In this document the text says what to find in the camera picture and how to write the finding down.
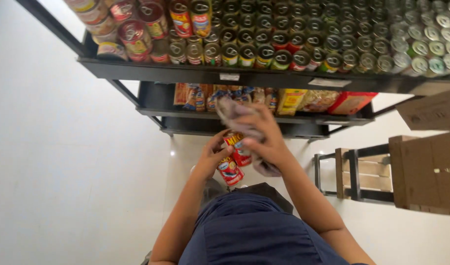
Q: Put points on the red labelled tin can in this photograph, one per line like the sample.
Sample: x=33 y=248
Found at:
x=238 y=147
x=230 y=171

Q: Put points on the rows of pull-tab cans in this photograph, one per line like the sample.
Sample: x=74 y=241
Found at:
x=320 y=36

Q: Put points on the black metal shelf rack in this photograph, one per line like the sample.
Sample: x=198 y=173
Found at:
x=195 y=71

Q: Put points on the clear noodle packet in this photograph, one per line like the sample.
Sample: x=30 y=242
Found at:
x=318 y=100

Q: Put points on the wooden slat stool black frame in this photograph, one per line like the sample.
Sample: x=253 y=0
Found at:
x=364 y=176

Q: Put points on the wide white shelf label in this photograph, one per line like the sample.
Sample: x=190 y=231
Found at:
x=330 y=82

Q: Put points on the stack of tall red cans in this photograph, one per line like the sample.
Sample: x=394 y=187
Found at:
x=136 y=33

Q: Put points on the brown cardboard box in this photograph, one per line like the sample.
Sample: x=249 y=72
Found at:
x=431 y=110

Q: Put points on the grey cleaning cloth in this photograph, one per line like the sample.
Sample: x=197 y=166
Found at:
x=232 y=110

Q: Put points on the row of snack packets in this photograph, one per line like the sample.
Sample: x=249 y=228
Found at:
x=199 y=97

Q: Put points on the person's right fingers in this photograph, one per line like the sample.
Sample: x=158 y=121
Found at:
x=252 y=125

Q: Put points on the navy blue clothing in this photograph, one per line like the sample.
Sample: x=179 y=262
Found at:
x=254 y=232

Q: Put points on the person's left hand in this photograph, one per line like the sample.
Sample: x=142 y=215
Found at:
x=206 y=160

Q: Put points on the person's right hand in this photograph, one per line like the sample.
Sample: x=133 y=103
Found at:
x=271 y=141

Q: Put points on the yellow food packet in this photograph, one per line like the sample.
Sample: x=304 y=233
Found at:
x=289 y=101

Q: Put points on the red carton box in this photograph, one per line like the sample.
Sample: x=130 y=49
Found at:
x=350 y=103

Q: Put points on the brown wooden crate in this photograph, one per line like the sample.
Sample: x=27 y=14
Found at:
x=427 y=173

